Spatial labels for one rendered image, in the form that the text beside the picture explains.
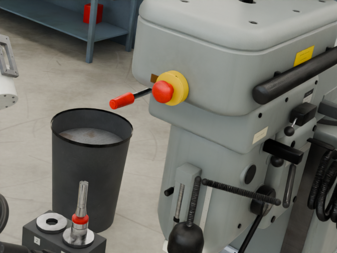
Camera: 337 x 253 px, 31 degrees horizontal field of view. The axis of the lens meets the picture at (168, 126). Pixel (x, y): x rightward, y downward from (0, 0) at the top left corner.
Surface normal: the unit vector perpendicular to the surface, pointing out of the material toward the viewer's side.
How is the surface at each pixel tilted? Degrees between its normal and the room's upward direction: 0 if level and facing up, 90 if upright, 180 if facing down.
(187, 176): 90
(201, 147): 90
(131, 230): 0
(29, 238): 90
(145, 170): 0
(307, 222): 90
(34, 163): 0
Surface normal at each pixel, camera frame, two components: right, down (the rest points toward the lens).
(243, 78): 0.27, 0.45
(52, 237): 0.15, -0.89
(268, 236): -0.57, 0.28
